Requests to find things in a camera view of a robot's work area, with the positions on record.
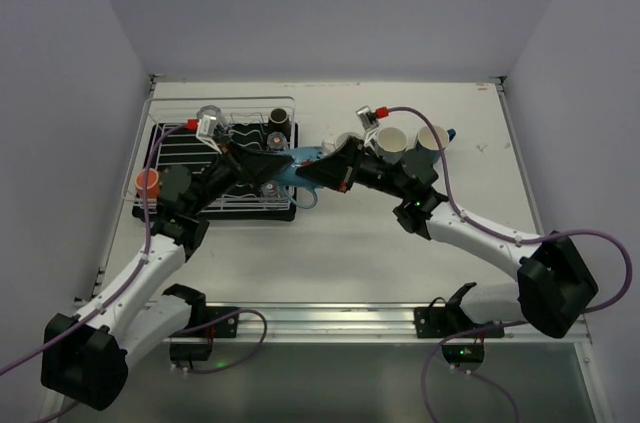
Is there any orange cup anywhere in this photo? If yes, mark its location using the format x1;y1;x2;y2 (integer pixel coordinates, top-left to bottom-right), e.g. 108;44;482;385
135;168;160;200

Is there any light blue mug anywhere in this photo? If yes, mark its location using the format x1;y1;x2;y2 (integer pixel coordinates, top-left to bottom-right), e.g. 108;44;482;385
277;145;326;209

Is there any white mug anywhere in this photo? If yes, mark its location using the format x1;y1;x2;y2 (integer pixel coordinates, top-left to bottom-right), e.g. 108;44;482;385
322;132;361;155

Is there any black cup beige rim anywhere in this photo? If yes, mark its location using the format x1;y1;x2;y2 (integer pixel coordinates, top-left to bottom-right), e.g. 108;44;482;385
267;108;291;139

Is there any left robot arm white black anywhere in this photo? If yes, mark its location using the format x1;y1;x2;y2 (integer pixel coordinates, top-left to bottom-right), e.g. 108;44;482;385
41;144;293;410

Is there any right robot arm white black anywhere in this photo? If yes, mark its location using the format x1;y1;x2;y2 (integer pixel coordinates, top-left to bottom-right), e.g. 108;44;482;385
296;137;598;339

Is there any large clear glass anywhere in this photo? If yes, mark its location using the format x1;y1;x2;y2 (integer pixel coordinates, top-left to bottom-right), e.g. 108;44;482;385
196;105;229;140

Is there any clear small glass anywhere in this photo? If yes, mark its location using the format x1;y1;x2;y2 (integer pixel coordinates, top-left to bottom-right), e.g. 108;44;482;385
266;132;289;151
260;181;285;200

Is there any aluminium mounting rail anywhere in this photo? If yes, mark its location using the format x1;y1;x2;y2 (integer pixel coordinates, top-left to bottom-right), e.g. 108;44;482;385
69;300;591;344

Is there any grey mug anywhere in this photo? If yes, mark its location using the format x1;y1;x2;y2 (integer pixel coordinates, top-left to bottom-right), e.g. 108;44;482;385
374;127;408;164

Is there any dark blue mug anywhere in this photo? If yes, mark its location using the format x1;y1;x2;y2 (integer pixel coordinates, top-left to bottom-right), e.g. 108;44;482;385
414;126;457;165

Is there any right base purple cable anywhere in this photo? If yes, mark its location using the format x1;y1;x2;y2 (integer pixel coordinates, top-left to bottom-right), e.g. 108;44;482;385
418;322;521;423

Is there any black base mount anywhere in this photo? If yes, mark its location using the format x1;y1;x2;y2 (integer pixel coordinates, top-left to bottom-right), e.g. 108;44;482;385
169;305;238;368
413;282;505;371

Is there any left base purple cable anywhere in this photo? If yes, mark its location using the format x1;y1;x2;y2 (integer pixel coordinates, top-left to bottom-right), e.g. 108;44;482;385
172;308;268;375

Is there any white wire dish rack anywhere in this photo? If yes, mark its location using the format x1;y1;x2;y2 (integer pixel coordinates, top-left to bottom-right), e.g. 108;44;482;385
125;97;317;222

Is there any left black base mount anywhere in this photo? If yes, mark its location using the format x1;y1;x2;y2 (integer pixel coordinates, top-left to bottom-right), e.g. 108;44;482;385
169;305;238;368

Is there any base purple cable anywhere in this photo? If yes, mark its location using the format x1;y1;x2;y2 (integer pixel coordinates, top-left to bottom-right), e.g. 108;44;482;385
418;322;521;423
172;308;268;375

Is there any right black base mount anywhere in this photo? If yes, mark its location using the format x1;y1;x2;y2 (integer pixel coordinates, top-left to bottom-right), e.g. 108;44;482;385
413;282;505;371

